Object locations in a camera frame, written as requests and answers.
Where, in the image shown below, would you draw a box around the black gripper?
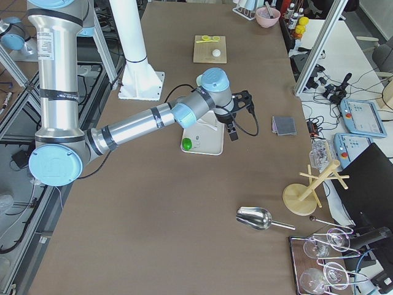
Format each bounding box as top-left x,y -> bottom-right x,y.
216,90 -> 252,141

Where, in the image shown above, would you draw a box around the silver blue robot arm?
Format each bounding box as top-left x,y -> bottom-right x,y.
28,1 -> 254,186
1,17 -> 38,62

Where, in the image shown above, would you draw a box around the white steamed bun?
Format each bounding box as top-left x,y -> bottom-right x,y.
212,49 -> 221,57

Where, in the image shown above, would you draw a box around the pink bowl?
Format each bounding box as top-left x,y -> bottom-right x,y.
255,7 -> 281,28

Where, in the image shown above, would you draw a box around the white rabbit tray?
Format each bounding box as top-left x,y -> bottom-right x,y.
180,111 -> 225,155

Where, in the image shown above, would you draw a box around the green lime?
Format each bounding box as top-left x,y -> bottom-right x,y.
182,138 -> 193,151

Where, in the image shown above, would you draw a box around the grey folded cloth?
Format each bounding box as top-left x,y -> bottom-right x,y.
272,116 -> 297,136

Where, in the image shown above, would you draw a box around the wooden cutting board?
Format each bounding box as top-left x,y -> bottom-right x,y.
193,35 -> 227,64

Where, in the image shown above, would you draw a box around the metal scoop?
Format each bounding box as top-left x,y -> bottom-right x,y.
236,206 -> 296,230

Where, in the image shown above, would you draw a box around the clear plastic container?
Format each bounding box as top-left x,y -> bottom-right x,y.
309,140 -> 330,170

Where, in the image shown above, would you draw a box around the yellow plastic knife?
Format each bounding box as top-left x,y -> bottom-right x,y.
195,40 -> 218,44

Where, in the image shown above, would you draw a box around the wooden mug tree stand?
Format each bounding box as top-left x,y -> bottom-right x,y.
282,142 -> 350,216

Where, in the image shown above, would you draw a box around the lower teach pendant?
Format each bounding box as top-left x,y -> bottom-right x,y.
333,133 -> 373,168

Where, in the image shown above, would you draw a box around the teach pendant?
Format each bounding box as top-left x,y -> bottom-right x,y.
333,133 -> 373,168
340,98 -> 387,138

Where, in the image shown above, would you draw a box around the upper teach pendant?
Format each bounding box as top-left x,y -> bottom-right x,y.
340,98 -> 387,138

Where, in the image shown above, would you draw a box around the black monitor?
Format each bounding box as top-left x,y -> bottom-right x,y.
333,143 -> 392,229

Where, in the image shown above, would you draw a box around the wine glass rack tray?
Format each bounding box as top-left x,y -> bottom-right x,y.
289,227 -> 368,294

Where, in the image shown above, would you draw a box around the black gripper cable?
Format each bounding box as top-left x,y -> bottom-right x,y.
164,83 -> 260,137

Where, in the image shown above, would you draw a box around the aluminium frame post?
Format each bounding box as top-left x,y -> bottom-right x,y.
294,0 -> 348,97

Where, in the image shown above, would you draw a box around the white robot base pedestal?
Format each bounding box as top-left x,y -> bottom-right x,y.
110,0 -> 165,101

